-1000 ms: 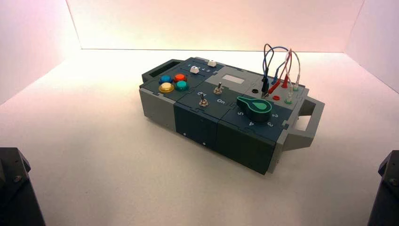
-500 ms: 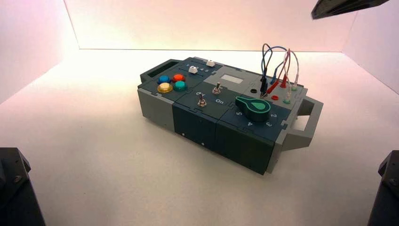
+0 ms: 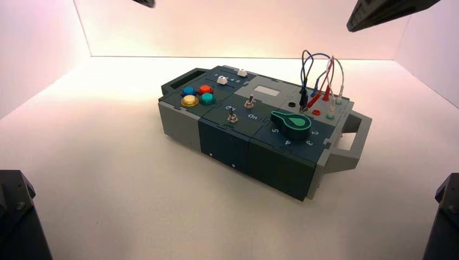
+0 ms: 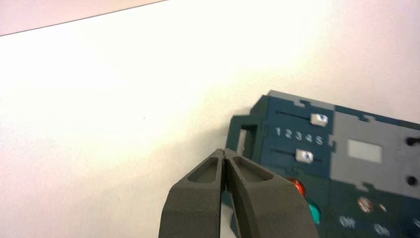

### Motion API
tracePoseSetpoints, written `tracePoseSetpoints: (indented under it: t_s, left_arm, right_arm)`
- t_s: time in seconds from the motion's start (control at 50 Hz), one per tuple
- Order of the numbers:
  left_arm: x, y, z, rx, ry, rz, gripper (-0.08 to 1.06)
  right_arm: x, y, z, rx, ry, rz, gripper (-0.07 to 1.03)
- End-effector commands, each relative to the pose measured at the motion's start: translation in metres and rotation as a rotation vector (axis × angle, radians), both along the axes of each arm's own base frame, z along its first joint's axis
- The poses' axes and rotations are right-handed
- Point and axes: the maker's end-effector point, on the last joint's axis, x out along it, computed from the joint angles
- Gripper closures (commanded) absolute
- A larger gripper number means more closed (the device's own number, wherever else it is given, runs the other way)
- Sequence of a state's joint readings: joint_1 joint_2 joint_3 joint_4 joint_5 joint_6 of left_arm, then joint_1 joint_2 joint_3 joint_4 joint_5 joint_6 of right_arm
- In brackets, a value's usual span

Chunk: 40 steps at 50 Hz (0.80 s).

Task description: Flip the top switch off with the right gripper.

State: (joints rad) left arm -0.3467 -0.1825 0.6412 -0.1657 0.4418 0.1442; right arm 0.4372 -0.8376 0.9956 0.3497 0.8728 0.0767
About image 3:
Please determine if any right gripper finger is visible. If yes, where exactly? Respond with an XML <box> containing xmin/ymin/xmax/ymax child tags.
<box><xmin>346</xmin><ymin>0</ymin><xmax>402</xmax><ymax>29</ymax></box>
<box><xmin>347</xmin><ymin>0</ymin><xmax>441</xmax><ymax>33</ymax></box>

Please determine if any dark blue grey task box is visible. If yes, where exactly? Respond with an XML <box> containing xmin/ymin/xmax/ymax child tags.
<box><xmin>158</xmin><ymin>65</ymin><xmax>372</xmax><ymax>202</ymax></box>

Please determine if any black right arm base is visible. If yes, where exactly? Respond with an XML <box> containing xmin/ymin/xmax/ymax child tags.
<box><xmin>422</xmin><ymin>173</ymin><xmax>459</xmax><ymax>260</ymax></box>

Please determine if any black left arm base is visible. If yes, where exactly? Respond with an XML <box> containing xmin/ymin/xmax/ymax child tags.
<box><xmin>0</xmin><ymin>170</ymin><xmax>54</xmax><ymax>260</ymax></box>

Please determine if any yellow push button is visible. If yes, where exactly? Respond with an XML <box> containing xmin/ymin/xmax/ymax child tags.
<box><xmin>180</xmin><ymin>95</ymin><xmax>200</xmax><ymax>108</ymax></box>

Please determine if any green rotary pointer knob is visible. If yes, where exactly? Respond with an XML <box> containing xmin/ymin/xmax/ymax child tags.
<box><xmin>270</xmin><ymin>110</ymin><xmax>312</xmax><ymax>141</ymax></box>

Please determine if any white banana plug cable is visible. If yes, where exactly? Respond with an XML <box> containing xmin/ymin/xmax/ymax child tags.
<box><xmin>324</xmin><ymin>57</ymin><xmax>347</xmax><ymax>112</ymax></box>

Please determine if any black banana plug cable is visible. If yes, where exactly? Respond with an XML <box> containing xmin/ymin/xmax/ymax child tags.
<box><xmin>299</xmin><ymin>49</ymin><xmax>315</xmax><ymax>113</ymax></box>

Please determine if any red banana plug cable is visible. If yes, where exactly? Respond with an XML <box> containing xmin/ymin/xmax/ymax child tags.
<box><xmin>305</xmin><ymin>56</ymin><xmax>336</xmax><ymax>110</ymax></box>

